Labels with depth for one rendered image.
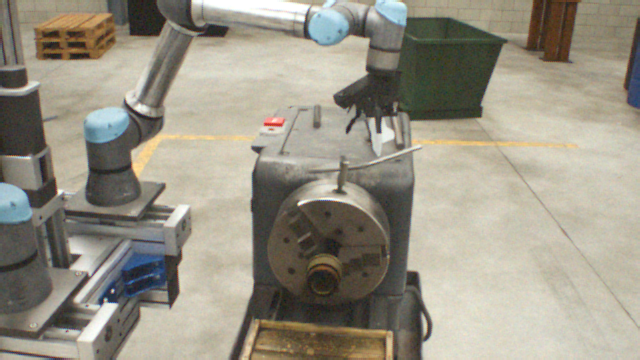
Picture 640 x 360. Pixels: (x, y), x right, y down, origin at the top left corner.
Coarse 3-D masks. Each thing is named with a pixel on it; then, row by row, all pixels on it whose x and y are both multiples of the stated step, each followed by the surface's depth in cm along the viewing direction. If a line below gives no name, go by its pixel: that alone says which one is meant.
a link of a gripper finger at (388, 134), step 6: (372, 120) 148; (384, 120) 150; (372, 126) 148; (384, 126) 150; (372, 132) 149; (384, 132) 149; (390, 132) 150; (372, 138) 149; (378, 138) 148; (384, 138) 149; (390, 138) 150; (372, 144) 149; (378, 144) 148; (378, 150) 149; (378, 156) 149
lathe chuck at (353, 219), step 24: (312, 192) 159; (360, 192) 162; (288, 216) 158; (312, 216) 157; (336, 216) 156; (360, 216) 156; (288, 240) 161; (336, 240) 159; (360, 240) 158; (384, 240) 158; (288, 264) 163; (384, 264) 160; (288, 288) 166; (360, 288) 164
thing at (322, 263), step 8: (320, 256) 151; (328, 256) 151; (312, 264) 150; (320, 264) 149; (328, 264) 149; (336, 264) 150; (312, 272) 147; (320, 272) 146; (328, 272) 146; (336, 272) 149; (312, 280) 149; (320, 280) 154; (328, 280) 154; (336, 280) 147; (312, 288) 148; (320, 288) 151; (328, 288) 150; (336, 288) 148; (320, 296) 149
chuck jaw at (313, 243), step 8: (296, 208) 157; (296, 216) 156; (304, 216) 156; (288, 224) 154; (296, 224) 154; (304, 224) 154; (312, 224) 158; (296, 232) 155; (304, 232) 155; (312, 232) 155; (304, 240) 153; (312, 240) 153; (320, 240) 156; (304, 248) 154; (312, 248) 153; (320, 248) 154; (304, 256) 153; (312, 256) 152
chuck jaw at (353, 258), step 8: (344, 248) 159; (352, 248) 158; (360, 248) 158; (368, 248) 157; (376, 248) 157; (384, 248) 159; (344, 256) 155; (352, 256) 154; (360, 256) 154; (368, 256) 155; (376, 256) 155; (384, 256) 160; (344, 264) 152; (352, 264) 154; (360, 264) 154; (368, 264) 156; (376, 264) 156; (344, 272) 153
